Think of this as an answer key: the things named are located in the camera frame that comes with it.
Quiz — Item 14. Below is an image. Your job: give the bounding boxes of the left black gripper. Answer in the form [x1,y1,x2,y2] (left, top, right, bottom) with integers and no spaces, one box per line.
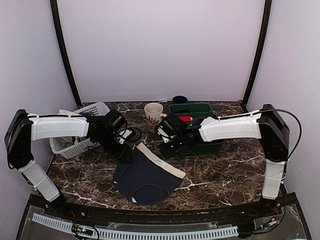
[95,131,133,163]

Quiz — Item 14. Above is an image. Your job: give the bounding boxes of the navy underwear white waistband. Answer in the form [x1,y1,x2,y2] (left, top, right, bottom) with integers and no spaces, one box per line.
[113,143,186,206]

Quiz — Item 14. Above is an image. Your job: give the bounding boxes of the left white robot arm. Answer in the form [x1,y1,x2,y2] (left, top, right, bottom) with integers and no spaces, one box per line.
[4,109,131,218]

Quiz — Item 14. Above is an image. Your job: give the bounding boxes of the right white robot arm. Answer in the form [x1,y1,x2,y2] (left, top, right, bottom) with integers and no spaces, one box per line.
[154,104,293,217]

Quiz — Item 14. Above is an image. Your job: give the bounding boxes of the red rolled sock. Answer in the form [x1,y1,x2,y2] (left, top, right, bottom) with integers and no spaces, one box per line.
[178,116,193,123]

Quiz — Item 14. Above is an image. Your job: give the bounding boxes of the green divided organizer tray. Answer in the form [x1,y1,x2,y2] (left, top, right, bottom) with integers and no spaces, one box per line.
[169,103,224,155]

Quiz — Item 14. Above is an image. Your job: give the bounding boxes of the cream floral mug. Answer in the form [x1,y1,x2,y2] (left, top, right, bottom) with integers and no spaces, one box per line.
[144,102,167,133]

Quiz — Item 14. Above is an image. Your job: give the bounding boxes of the dark blue mug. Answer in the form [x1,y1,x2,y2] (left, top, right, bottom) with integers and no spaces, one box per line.
[172,95,188,104]

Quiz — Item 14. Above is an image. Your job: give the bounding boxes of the grey garment in basket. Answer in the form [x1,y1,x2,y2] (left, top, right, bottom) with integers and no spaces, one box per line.
[58,136,76,148]

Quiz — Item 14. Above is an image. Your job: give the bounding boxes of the white plastic laundry basket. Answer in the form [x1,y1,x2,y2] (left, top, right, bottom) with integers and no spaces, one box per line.
[49,102,110,159]

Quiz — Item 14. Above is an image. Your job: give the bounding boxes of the cream cloth in basket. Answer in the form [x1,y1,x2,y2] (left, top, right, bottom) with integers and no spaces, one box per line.
[58,109,77,116]

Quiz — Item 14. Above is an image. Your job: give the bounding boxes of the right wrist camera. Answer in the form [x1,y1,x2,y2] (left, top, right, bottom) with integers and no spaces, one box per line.
[155,113,188,139]

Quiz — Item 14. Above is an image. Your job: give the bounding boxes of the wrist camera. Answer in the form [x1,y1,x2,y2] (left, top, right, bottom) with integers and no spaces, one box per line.
[104,109,126,131]
[155,113,188,139]

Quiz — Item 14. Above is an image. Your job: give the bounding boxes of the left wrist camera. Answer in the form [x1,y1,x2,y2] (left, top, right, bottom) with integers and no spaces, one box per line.
[104,109,126,131]

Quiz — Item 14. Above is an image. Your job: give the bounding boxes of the black front rail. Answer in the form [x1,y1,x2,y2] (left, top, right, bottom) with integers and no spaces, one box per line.
[83,206,245,223]

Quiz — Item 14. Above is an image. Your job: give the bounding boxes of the white slotted cable duct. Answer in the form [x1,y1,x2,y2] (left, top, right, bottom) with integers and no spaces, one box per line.
[31,213,239,240]

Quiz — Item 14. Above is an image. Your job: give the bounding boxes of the left black frame post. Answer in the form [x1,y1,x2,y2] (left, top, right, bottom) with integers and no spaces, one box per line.
[49,0,82,108]

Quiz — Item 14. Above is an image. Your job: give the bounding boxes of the black frame post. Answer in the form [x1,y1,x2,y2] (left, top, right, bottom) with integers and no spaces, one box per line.
[49,0,82,108]
[239,0,273,112]

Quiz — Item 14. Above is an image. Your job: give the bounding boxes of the right black frame post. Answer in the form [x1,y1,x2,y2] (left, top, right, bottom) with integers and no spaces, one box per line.
[239,0,273,112]

